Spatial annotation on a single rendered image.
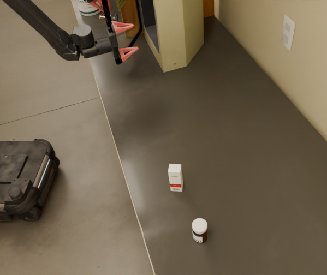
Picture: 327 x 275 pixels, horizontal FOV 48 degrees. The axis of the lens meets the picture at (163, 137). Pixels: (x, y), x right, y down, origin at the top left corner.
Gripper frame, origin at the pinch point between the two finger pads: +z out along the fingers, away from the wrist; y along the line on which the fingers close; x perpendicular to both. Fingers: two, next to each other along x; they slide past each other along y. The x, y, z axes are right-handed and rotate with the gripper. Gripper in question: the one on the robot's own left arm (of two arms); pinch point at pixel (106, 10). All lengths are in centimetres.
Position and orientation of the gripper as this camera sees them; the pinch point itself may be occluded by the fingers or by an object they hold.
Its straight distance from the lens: 164.6
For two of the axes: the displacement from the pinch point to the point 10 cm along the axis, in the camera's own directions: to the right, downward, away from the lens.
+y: -8.1, 1.5, 5.7
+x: -3.1, 7.1, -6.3
